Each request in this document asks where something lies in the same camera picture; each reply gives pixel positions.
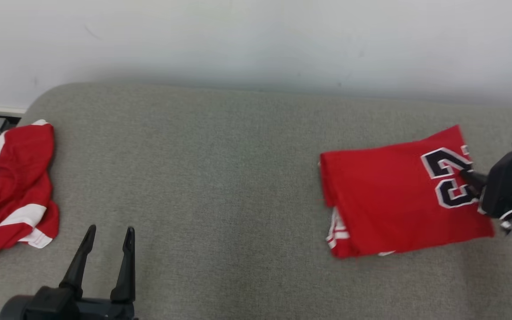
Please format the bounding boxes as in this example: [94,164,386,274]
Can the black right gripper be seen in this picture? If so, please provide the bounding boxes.
[459,144,512,219]

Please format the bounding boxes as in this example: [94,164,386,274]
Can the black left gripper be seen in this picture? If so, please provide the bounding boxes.
[25,224,138,320]

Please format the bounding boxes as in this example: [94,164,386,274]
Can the red basketball jersey number 23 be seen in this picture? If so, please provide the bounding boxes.
[318,124,496,260]

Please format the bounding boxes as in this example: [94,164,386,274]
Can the red shorts with white panels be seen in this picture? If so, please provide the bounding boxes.
[0,119,60,269]

